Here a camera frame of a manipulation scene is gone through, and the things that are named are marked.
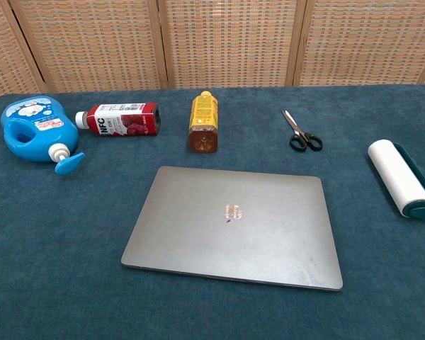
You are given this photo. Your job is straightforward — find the silver laptop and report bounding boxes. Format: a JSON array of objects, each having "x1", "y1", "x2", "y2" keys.
[{"x1": 120, "y1": 166, "x2": 344, "y2": 293}]

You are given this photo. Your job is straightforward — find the yellow tea bottle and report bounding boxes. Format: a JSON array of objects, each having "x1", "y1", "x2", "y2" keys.
[{"x1": 188, "y1": 91, "x2": 220, "y2": 154}]

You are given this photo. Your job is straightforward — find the red juice bottle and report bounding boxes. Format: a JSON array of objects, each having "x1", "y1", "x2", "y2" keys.
[{"x1": 74, "y1": 102, "x2": 162, "y2": 138}]

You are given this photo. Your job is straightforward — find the blue pump detergent bottle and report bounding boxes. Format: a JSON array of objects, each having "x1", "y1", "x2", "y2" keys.
[{"x1": 0, "y1": 95, "x2": 86, "y2": 176}]

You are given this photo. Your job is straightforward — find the teal table cloth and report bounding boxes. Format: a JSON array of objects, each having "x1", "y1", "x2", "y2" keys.
[{"x1": 0, "y1": 84, "x2": 425, "y2": 340}]

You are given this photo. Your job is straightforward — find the woven wooden folding screen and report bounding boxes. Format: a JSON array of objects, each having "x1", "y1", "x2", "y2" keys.
[{"x1": 0, "y1": 0, "x2": 425, "y2": 104}]

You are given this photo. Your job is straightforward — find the teal lint roller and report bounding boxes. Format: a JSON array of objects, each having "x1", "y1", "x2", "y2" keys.
[{"x1": 367, "y1": 139, "x2": 425, "y2": 220}]

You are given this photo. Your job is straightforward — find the black-handled scissors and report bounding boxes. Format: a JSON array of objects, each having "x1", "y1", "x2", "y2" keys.
[{"x1": 281, "y1": 109, "x2": 324, "y2": 153}]

